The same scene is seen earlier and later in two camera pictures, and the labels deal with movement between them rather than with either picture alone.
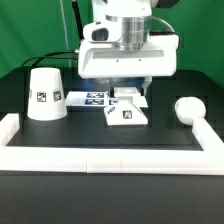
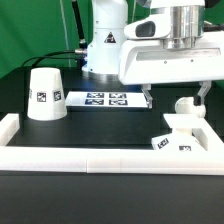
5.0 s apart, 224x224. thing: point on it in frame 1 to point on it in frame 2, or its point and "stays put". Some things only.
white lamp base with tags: (127, 110) to (182, 138)
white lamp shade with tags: (46, 99) stays put
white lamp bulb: (189, 108) stays put
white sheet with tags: (101, 99) stays put
